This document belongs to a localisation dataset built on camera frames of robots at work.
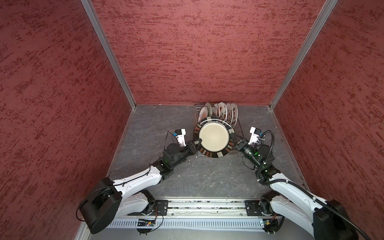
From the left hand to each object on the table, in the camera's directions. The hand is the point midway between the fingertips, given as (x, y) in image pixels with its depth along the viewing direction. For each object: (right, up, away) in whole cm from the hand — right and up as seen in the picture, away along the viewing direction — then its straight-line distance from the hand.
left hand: (202, 143), depth 76 cm
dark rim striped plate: (+6, +5, +2) cm, 9 cm away
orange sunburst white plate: (+2, +17, +27) cm, 32 cm away
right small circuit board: (+33, -40, -5) cm, 52 cm away
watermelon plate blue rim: (+15, +19, +21) cm, 32 cm away
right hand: (+13, +3, 0) cm, 14 cm away
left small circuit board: (-30, -39, -4) cm, 49 cm away
